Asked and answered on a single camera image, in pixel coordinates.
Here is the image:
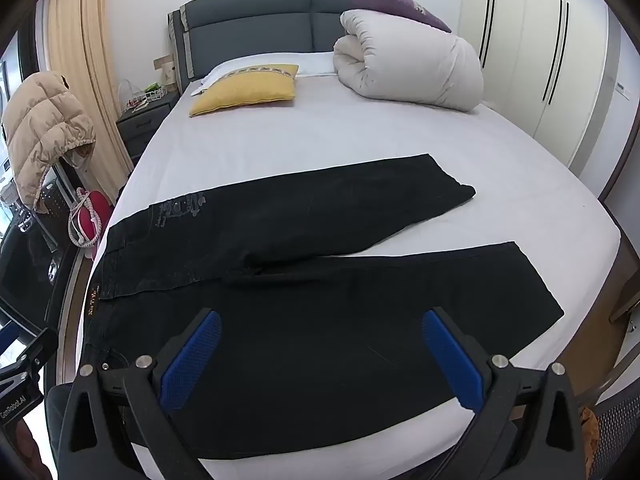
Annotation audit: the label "bed with grey headboard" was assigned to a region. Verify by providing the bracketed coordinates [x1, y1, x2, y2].
[75, 0, 623, 480]

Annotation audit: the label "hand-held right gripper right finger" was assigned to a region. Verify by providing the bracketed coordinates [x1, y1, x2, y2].
[421, 306, 586, 480]

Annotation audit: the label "black perforated chair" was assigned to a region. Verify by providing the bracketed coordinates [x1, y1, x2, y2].
[36, 157, 85, 222]

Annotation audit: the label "white pillow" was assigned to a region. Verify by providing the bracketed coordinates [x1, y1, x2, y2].
[200, 51, 341, 92]

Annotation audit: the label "black pants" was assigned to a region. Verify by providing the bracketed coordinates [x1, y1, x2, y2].
[82, 154, 566, 461]

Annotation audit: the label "white wardrobe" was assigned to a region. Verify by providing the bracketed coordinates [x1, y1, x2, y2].
[457, 0, 640, 191]

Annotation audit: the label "rolled white duvet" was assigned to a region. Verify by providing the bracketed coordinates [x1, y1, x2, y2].
[332, 8, 485, 113]

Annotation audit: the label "dark grey nightstand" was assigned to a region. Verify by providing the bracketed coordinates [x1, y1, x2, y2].
[116, 91, 180, 171]

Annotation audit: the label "beige curtain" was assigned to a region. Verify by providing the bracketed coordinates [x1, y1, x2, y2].
[46, 0, 136, 201]

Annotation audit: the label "black mesh chair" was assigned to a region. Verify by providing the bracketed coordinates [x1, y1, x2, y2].
[582, 385, 640, 480]

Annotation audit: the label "purple pillow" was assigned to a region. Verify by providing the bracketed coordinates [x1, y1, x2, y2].
[345, 0, 453, 34]

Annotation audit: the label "white wire basket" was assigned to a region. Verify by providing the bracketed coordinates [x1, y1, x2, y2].
[117, 80, 168, 111]

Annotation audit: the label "beige puffer jacket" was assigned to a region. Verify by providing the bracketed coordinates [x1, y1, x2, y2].
[1, 71, 97, 210]

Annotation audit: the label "pink bag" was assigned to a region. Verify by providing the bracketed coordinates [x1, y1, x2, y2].
[69, 187, 115, 248]

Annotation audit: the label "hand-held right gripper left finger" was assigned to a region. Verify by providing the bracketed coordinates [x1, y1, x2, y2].
[59, 308, 223, 480]

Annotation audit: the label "light wooden board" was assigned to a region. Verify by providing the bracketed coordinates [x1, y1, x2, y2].
[152, 55, 177, 92]

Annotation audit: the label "yellow pillow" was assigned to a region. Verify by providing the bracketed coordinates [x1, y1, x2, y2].
[189, 64, 300, 118]

